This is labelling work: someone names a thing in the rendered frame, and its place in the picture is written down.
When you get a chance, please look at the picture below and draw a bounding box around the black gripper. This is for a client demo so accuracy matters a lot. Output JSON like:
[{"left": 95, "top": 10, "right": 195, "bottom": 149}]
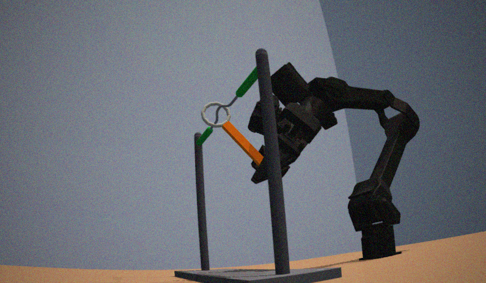
[{"left": 251, "top": 102, "right": 322, "bottom": 183}]

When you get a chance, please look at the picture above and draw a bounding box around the grey ring with orange handle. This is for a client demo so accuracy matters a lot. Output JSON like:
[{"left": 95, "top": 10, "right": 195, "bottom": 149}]
[{"left": 201, "top": 102, "right": 263, "bottom": 166}]

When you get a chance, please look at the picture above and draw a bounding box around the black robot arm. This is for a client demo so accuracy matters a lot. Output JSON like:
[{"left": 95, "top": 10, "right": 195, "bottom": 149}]
[{"left": 271, "top": 62, "right": 419, "bottom": 260}]

